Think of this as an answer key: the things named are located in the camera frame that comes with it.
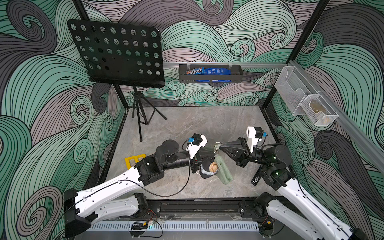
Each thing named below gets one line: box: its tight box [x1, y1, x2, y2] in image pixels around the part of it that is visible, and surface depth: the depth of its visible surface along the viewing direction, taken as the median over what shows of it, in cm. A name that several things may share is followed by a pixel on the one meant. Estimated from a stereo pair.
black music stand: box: [67, 19, 168, 143], surface depth 67 cm
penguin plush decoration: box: [199, 161, 219, 179], surface depth 63 cm
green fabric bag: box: [214, 141, 233, 185], surface depth 61 cm
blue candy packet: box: [185, 67, 232, 75], surface depth 94 cm
